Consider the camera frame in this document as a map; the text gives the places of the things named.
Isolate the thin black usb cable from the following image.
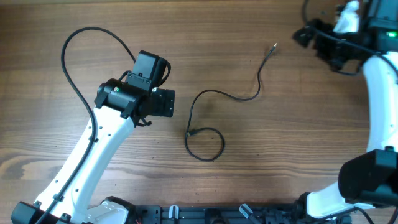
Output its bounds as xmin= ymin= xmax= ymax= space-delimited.
xmin=184 ymin=42 xmax=278 ymax=162

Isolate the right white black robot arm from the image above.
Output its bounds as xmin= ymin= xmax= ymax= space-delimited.
xmin=293 ymin=1 xmax=397 ymax=220

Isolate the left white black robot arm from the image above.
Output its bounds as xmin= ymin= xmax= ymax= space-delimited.
xmin=11 ymin=50 xmax=175 ymax=223

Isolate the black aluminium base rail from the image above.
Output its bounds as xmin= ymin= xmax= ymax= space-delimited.
xmin=126 ymin=203 xmax=353 ymax=224

